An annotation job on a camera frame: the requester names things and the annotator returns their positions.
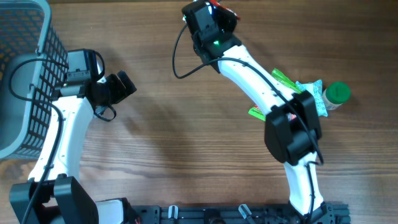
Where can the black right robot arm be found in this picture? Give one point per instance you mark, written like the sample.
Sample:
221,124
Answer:
292,126

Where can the green snack bag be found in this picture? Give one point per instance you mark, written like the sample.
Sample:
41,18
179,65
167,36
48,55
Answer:
281,78

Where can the grey plastic basket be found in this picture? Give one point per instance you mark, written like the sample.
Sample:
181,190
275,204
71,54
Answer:
33,61

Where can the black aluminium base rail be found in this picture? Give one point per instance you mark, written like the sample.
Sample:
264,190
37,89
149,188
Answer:
328,213

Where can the red toothpaste box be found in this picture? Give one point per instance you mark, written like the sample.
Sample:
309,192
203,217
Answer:
218,5

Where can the light blue wipes packet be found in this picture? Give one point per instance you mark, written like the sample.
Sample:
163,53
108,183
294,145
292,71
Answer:
315,88

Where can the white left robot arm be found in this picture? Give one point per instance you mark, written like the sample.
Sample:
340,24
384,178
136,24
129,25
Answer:
53,193

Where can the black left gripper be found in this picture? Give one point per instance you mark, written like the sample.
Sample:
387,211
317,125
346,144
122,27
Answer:
114,80

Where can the green lid jar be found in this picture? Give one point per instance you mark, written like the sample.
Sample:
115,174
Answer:
335,95

